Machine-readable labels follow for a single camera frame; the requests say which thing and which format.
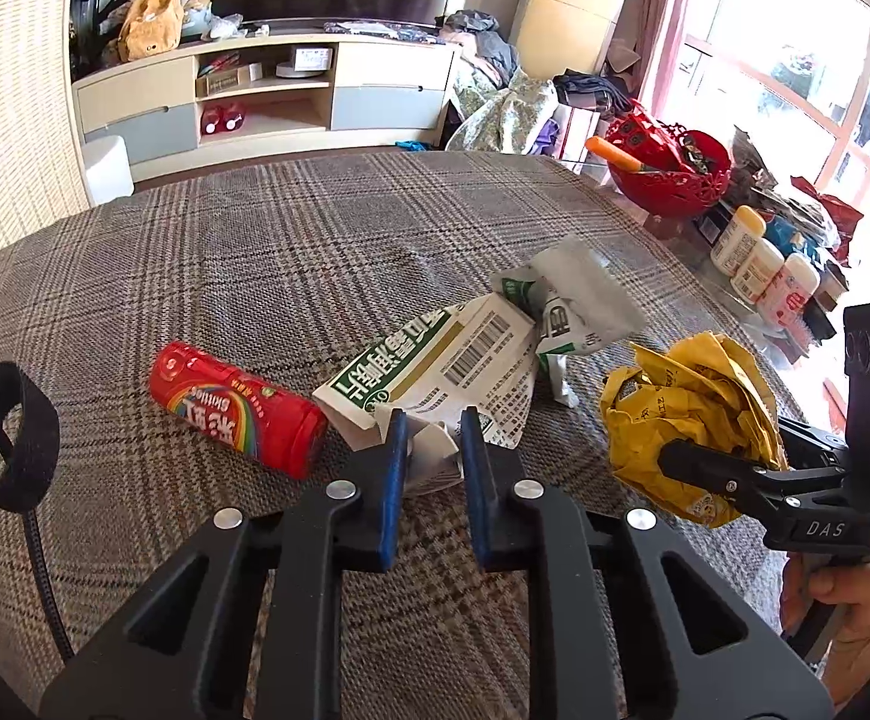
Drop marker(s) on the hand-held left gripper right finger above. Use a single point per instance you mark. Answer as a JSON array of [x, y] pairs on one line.
[[476, 480]]

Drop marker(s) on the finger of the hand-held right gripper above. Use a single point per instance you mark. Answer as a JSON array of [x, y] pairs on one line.
[[817, 446], [712, 465]]

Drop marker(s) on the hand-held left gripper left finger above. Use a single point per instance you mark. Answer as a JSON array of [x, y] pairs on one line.
[[394, 480]]

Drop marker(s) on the yellow paper bag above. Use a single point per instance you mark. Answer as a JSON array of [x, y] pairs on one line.
[[675, 405]]

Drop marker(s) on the torn white green box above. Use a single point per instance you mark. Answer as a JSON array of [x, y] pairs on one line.
[[442, 367]]

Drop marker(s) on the person's right hand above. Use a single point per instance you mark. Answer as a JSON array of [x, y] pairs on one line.
[[851, 592]]

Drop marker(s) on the white bottle pink label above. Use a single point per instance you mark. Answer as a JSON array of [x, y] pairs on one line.
[[789, 292]]

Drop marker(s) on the red candy tube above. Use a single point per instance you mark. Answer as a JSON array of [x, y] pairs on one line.
[[232, 409]]

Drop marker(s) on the blue packet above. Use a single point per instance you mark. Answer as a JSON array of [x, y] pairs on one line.
[[791, 236]]

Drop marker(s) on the red foil wrapper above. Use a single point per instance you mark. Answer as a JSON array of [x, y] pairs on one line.
[[836, 217]]

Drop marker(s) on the white foil packet green print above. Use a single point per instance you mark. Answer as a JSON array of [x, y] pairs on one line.
[[577, 292]]

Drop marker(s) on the cream bottle yellow cap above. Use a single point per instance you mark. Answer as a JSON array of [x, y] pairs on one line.
[[739, 240]]

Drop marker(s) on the black and white box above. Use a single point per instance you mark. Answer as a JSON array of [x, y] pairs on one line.
[[712, 225]]

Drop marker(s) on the red plastic basket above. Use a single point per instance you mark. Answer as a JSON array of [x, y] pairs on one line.
[[667, 195]]

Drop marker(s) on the plaid tablecloth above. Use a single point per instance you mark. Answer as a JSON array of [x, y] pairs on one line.
[[255, 240]]

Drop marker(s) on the floral cloth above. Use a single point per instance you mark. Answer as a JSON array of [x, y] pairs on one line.
[[510, 116]]

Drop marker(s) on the glass window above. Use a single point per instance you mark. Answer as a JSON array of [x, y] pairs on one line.
[[795, 52]]

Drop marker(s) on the dark folded clothes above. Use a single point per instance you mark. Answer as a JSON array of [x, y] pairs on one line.
[[592, 90]]

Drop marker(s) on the red decorative item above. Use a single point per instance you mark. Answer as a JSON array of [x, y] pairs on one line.
[[223, 121]]

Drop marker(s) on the beige television cabinet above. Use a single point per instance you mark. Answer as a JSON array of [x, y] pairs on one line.
[[382, 67]]

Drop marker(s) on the white stool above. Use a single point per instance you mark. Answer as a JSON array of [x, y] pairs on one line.
[[109, 165]]

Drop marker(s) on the white router box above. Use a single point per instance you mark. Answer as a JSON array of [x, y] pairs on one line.
[[313, 60]]

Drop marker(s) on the flat cardboard box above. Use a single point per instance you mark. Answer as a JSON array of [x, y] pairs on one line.
[[229, 81]]

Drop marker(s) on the pile of grey clothes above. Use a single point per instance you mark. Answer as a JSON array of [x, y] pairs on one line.
[[487, 45]]

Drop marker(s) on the pink curtain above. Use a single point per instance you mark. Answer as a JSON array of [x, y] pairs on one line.
[[675, 15]]

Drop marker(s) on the beige standing air conditioner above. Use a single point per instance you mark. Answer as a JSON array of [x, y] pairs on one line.
[[577, 15]]

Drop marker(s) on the pile of white plastic bags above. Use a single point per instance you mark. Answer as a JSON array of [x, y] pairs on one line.
[[221, 19]]

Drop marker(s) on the yellow plush toy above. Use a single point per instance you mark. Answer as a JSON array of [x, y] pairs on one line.
[[151, 26]]

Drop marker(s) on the woven sliding door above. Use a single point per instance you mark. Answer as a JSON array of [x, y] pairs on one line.
[[15, 90]]

